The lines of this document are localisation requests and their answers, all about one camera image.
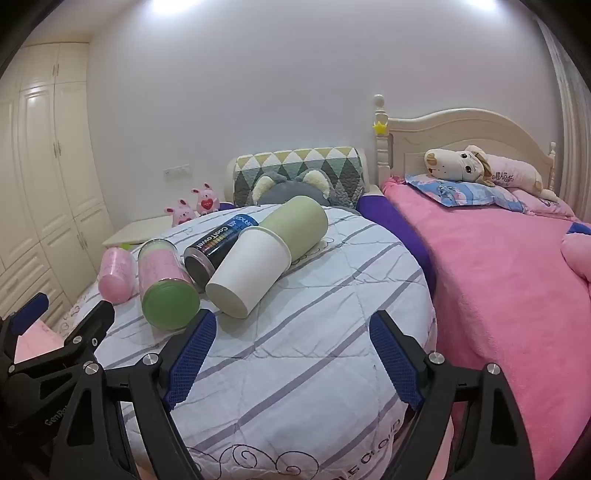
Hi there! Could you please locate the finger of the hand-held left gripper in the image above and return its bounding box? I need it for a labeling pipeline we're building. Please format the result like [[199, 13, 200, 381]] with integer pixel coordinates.
[[7, 301, 116, 398], [0, 292, 50, 366]]

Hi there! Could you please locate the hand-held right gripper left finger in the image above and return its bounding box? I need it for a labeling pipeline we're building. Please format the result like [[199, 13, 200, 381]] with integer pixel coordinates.
[[60, 309, 218, 480]]

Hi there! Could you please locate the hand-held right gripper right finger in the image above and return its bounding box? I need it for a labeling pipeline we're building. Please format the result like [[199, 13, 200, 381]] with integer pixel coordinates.
[[369, 310, 537, 480]]

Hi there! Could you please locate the white paper cup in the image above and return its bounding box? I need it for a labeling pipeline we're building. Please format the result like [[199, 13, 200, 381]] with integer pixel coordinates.
[[204, 226, 293, 320]]

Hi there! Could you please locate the pink plastic cup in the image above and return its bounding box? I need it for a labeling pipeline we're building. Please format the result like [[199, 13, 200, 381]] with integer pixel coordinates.
[[96, 246, 139, 305]]

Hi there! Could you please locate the pale green cup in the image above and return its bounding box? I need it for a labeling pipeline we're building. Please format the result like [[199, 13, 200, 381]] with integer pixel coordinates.
[[256, 195, 329, 271]]

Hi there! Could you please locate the pink tumbler with green base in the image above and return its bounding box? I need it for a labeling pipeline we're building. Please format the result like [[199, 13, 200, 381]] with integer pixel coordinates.
[[137, 239, 201, 330]]

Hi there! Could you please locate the cream nightstand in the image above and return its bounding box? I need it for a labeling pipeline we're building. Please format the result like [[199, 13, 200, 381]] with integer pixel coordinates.
[[102, 216, 179, 248]]

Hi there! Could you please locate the black printed can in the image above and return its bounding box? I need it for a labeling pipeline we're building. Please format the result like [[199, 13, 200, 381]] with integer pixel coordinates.
[[183, 213, 259, 294]]

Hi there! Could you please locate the pink fleece blanket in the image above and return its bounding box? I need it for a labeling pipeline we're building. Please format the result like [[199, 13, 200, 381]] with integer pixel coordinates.
[[383, 174, 591, 480]]

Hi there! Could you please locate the pink pig plush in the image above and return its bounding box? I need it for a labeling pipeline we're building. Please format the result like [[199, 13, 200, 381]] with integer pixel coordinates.
[[164, 198, 197, 228], [191, 183, 221, 217]]

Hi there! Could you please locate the purple bed sheet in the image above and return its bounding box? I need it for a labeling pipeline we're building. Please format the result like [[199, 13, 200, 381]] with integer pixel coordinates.
[[358, 194, 437, 303]]

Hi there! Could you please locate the cream wardrobe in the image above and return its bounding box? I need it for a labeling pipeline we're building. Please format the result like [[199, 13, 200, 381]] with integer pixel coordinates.
[[0, 41, 115, 333]]

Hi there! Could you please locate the blue printed pillow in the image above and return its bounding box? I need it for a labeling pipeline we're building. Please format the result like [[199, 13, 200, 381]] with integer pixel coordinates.
[[405, 173, 528, 214]]

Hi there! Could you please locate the grey bear plush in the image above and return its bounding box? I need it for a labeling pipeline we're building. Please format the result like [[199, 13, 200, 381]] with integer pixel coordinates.
[[252, 168, 361, 216]]

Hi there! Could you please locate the long dog plush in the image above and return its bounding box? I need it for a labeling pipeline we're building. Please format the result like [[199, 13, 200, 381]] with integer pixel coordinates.
[[424, 145, 560, 204]]

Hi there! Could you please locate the pink plush toy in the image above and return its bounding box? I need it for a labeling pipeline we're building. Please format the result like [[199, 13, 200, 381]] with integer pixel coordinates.
[[558, 220, 591, 288]]

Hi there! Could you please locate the triangle patterned quilted cover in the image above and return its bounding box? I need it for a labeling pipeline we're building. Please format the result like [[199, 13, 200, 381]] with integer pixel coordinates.
[[233, 147, 365, 209]]

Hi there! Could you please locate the pink pillow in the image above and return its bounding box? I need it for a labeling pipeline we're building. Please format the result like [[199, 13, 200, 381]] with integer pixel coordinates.
[[508, 186, 578, 219]]

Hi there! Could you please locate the cream wooden headboard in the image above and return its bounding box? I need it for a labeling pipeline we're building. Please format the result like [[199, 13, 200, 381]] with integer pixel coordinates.
[[373, 93, 559, 200]]

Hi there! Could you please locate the white curtain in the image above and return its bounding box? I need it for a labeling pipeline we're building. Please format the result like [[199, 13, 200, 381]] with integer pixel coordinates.
[[538, 18, 591, 217]]

